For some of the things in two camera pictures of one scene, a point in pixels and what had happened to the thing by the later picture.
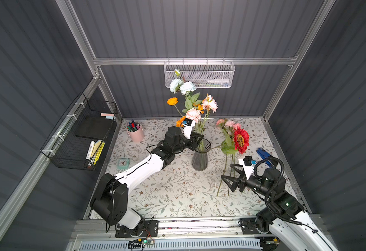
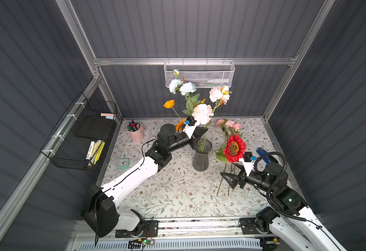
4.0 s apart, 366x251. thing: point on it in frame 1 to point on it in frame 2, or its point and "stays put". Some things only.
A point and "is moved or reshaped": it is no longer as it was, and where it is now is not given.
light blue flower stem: (185, 88) stays put
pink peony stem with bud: (228, 147) to (228, 126)
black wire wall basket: (76, 142) stays put
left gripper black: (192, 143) stays put
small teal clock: (123, 163) stays put
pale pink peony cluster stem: (229, 124) stays put
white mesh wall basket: (204, 73) stays put
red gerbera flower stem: (241, 139) to (233, 150)
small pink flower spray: (208, 104) is moved or reshaped
